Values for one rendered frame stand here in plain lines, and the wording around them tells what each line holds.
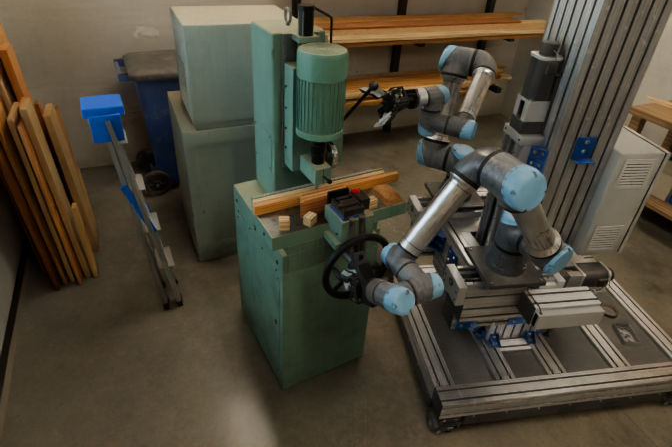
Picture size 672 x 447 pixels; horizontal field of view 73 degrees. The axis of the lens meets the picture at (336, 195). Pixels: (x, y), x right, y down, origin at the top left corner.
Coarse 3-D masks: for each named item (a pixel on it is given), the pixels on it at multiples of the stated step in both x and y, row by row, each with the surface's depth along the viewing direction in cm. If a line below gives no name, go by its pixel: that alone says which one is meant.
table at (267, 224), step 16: (368, 192) 193; (288, 208) 179; (384, 208) 184; (400, 208) 189; (256, 224) 176; (272, 224) 169; (320, 224) 171; (272, 240) 163; (288, 240) 167; (304, 240) 171; (336, 240) 169
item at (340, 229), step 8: (328, 208) 170; (328, 216) 171; (336, 216) 166; (368, 216) 167; (336, 224) 167; (344, 224) 163; (368, 224) 169; (336, 232) 168; (344, 232) 165; (368, 232) 172; (344, 240) 167
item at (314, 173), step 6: (300, 156) 181; (306, 156) 181; (300, 162) 183; (306, 162) 177; (324, 162) 177; (300, 168) 184; (306, 168) 179; (312, 168) 174; (318, 168) 173; (324, 168) 173; (330, 168) 175; (306, 174) 180; (312, 174) 175; (318, 174) 173; (324, 174) 175; (330, 174) 176; (312, 180) 176; (318, 180) 175; (324, 180) 176
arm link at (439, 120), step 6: (420, 114) 177; (426, 114) 174; (432, 114) 173; (438, 114) 175; (444, 114) 175; (420, 120) 177; (426, 120) 175; (432, 120) 174; (438, 120) 174; (444, 120) 173; (420, 126) 178; (426, 126) 176; (432, 126) 175; (438, 126) 174; (444, 126) 173; (420, 132) 179; (426, 132) 178; (432, 132) 178; (438, 132) 176
